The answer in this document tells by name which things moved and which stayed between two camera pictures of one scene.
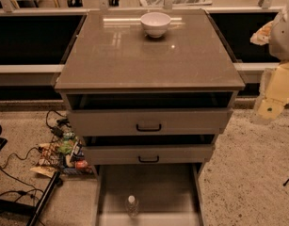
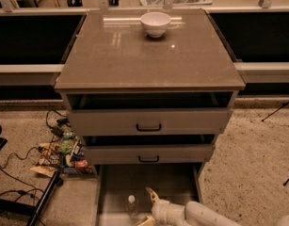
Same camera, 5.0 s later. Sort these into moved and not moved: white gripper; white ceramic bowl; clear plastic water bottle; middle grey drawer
Moved: white gripper
Not moved: white ceramic bowl; middle grey drawer; clear plastic water bottle
